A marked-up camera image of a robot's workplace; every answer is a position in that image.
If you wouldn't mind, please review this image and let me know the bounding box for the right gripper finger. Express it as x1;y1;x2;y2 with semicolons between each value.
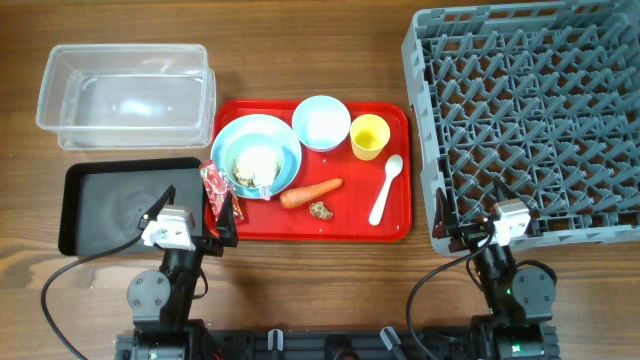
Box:
492;176;520;202
434;188;454;226

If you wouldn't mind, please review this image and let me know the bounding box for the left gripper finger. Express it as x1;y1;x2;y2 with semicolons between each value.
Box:
138;185;176;229
216;192;236;231

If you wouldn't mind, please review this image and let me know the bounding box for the red snack wrapper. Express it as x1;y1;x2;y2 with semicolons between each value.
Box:
199;160;244;223

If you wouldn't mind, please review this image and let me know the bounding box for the rice with peanut shells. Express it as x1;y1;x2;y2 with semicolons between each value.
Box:
232;145;280;190

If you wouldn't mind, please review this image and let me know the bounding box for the white plastic spoon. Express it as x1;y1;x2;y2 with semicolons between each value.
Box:
368;154;404;226

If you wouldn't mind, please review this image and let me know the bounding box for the yellow plastic cup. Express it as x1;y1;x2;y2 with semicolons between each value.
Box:
349;114;391;161

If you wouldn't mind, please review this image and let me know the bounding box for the light blue bowl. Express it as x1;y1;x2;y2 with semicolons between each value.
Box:
291;95;352;152

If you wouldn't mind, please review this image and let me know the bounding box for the white tissue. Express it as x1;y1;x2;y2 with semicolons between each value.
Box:
258;185;273;201

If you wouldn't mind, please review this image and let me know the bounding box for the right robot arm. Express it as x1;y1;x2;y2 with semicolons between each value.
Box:
424;178;560;359

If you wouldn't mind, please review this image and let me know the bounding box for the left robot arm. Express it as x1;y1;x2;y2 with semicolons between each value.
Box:
115;186;238;360

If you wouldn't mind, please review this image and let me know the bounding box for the grey dishwasher rack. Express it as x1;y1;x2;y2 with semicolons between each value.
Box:
401;1;639;249

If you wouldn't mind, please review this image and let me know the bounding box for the black plastic tray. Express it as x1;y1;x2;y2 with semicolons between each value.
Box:
58;157;205;256

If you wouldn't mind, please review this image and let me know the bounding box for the orange carrot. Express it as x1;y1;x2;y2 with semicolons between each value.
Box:
280;178;343;209

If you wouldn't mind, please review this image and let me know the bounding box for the light blue plate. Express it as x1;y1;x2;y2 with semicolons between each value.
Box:
211;114;302;200

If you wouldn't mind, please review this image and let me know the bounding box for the red serving tray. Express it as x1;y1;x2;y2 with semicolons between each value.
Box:
237;102;412;243

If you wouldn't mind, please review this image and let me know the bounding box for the brown food scrap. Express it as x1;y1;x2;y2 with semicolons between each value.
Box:
309;202;333;220

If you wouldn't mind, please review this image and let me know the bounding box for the clear plastic bin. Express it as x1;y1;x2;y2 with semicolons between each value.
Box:
36;44;217;151

